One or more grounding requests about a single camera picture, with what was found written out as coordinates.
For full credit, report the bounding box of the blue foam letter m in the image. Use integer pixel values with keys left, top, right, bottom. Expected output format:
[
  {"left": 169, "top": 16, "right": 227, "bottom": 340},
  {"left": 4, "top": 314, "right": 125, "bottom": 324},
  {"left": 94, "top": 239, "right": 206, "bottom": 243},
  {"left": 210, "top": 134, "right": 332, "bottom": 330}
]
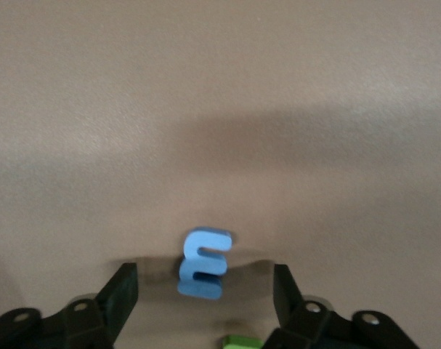
[{"left": 177, "top": 227, "right": 232, "bottom": 301}]

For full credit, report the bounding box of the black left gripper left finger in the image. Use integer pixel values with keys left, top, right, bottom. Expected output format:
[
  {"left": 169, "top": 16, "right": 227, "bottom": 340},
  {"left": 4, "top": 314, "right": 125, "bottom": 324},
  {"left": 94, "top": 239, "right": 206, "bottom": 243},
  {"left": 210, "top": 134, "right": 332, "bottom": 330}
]
[{"left": 0, "top": 262, "right": 139, "bottom": 349}]

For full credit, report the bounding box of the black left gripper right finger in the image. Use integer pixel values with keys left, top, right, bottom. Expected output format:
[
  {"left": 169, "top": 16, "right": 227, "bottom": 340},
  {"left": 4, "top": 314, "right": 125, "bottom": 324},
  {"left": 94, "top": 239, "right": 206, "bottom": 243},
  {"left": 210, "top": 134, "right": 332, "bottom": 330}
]
[{"left": 263, "top": 263, "right": 421, "bottom": 349}]

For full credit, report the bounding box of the green foam letter u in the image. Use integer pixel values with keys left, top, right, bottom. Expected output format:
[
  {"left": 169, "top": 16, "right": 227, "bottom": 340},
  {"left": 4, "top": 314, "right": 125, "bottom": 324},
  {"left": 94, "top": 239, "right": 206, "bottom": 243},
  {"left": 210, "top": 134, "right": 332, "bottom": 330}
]
[{"left": 222, "top": 334, "right": 264, "bottom": 349}]

